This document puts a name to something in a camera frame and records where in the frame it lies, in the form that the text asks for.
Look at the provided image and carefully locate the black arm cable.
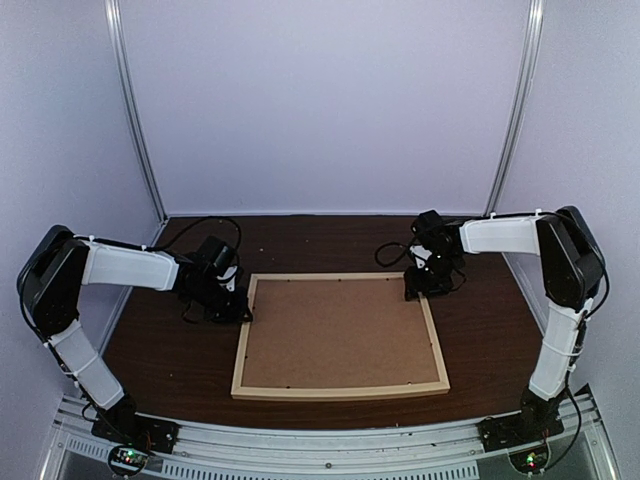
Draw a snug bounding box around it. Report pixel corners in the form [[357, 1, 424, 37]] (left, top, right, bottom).
[[149, 215, 245, 266], [374, 242, 469, 291]]

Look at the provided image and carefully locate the brown backing board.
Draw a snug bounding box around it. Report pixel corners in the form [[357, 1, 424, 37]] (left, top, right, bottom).
[[242, 277, 441, 388]]

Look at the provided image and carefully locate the left aluminium corner post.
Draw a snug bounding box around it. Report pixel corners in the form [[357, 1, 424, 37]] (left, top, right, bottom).
[[104, 0, 168, 223]]

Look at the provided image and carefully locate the round circuit board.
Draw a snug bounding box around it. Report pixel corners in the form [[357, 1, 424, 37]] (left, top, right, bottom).
[[509, 446, 550, 475], [107, 445, 150, 477]]

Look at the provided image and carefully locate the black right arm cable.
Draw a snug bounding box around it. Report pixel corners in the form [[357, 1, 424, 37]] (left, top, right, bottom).
[[374, 242, 469, 291]]

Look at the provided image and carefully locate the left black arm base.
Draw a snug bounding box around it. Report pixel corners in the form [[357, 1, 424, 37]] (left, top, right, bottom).
[[91, 394, 179, 454]]

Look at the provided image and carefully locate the aluminium front rail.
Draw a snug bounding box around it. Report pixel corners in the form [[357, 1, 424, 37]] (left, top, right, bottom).
[[39, 394, 621, 480]]

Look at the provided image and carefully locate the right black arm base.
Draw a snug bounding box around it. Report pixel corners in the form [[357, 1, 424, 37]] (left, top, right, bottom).
[[477, 388, 566, 452]]

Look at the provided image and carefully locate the right aluminium corner post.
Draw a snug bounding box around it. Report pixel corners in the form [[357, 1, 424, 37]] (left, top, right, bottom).
[[484, 0, 546, 215]]

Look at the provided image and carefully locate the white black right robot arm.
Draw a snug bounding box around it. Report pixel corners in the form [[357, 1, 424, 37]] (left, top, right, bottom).
[[404, 206, 608, 442]]

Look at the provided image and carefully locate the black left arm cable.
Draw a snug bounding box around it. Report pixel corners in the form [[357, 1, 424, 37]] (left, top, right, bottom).
[[149, 215, 245, 266]]

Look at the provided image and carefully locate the right round circuit board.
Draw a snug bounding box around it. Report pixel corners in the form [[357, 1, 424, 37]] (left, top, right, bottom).
[[509, 446, 550, 475]]

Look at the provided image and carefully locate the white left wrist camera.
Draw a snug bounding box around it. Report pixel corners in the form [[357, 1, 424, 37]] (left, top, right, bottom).
[[218, 265, 243, 292]]

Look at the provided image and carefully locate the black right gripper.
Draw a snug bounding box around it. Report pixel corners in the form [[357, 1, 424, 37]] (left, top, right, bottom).
[[403, 251, 461, 302]]

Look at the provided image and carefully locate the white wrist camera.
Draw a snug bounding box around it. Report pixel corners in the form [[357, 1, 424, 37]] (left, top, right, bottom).
[[409, 245, 431, 269], [218, 265, 243, 292]]

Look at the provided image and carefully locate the aluminium corner post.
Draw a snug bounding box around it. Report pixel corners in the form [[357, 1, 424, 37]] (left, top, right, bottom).
[[484, 0, 546, 215], [104, 0, 168, 223]]

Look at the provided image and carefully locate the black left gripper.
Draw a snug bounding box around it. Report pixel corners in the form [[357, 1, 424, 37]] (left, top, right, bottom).
[[189, 278, 253, 325]]

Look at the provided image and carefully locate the left round circuit board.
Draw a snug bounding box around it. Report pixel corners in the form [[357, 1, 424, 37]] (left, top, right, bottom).
[[107, 445, 150, 477]]

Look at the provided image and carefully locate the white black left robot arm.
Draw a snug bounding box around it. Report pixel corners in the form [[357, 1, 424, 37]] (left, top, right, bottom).
[[16, 225, 253, 444]]

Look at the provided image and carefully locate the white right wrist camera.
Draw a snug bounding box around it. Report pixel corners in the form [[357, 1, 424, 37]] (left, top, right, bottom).
[[409, 245, 431, 269]]

